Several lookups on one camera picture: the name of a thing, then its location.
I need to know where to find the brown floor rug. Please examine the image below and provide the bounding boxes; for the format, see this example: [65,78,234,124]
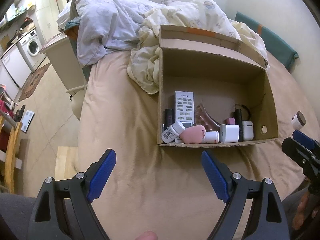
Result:
[18,62,52,102]

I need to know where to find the white labelled pill bottle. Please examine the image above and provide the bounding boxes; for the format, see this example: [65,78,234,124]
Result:
[161,120,186,144]

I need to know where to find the cardboard box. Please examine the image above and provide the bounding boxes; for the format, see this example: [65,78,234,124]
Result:
[157,24,279,146]

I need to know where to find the white bathroom scale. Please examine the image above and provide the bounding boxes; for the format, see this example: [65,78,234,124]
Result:
[21,110,35,133]

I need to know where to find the person's right hand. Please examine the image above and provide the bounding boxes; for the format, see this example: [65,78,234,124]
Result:
[292,192,320,230]

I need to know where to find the red bag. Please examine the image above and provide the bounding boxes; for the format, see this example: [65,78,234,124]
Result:
[0,99,14,153]

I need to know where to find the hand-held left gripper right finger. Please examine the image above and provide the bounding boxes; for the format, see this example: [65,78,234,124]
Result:
[201,151,292,240]

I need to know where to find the white bedside table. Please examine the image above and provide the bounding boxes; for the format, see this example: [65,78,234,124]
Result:
[40,34,88,94]

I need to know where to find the white power adapter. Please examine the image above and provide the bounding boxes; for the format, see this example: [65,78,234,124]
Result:
[219,124,240,143]

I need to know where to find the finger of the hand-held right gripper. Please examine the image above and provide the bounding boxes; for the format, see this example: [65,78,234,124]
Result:
[282,138,320,170]
[292,129,320,155]

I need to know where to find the person's left leg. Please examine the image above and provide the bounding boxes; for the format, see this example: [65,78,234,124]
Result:
[0,192,38,240]

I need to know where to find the black cosmetic tube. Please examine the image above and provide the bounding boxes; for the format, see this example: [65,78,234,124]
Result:
[165,108,174,128]

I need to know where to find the white duvet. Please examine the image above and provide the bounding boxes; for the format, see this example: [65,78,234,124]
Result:
[56,0,160,67]

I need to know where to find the white earbuds case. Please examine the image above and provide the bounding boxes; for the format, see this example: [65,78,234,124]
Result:
[242,121,254,141]

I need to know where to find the black slippers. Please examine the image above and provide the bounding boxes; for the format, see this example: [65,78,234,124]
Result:
[14,104,26,122]

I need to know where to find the wooden chair frame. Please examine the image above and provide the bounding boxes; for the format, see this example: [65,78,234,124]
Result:
[0,112,23,194]

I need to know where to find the green headboard cushion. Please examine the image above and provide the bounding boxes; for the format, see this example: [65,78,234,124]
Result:
[234,11,299,70]

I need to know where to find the white closet door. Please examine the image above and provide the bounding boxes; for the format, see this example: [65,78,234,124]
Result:
[35,0,68,43]

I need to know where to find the cream printed duvet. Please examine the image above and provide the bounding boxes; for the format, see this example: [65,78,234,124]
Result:
[127,0,270,95]

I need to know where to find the pink hand warmer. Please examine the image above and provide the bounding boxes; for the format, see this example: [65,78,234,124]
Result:
[179,125,206,144]

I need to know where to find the white remote control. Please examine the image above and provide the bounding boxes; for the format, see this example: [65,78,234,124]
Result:
[174,91,195,130]

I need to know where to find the white floor cabinets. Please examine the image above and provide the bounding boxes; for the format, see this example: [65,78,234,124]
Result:
[0,44,27,95]

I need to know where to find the white washing machine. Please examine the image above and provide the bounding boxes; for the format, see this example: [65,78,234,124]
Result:
[16,29,43,70]

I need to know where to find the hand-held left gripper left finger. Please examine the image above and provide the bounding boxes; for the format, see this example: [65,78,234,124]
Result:
[29,149,117,240]

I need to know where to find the white jar with brown lid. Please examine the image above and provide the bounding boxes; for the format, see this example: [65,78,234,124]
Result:
[290,111,307,132]

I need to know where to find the black flashlight with strap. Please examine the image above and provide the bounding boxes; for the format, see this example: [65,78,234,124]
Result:
[234,104,251,142]

